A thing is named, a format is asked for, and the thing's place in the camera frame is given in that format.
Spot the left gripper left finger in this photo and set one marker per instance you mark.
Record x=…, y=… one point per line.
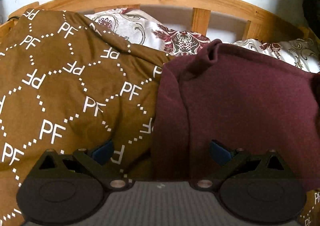
x=94, y=163

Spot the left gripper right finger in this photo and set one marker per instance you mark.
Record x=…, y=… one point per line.
x=239, y=162

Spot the maroon long sleeve shirt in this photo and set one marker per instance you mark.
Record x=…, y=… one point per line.
x=241, y=98

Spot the brown PF patterned duvet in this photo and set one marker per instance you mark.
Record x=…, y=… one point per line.
x=69, y=83

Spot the floral paisley pillow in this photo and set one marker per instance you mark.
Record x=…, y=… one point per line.
x=138, y=27

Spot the wooden bed headboard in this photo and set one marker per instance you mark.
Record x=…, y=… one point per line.
x=261, y=25

